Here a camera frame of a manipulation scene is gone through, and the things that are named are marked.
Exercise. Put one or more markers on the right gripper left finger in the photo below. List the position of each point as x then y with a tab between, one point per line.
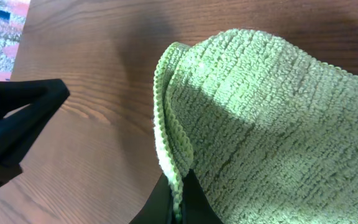
158	208

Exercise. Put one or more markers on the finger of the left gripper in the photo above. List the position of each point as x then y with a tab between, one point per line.
25	109

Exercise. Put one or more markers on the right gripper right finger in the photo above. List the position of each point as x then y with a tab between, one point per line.
195	208

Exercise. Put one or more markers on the green microfiber cloth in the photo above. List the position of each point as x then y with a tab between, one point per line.
270	132

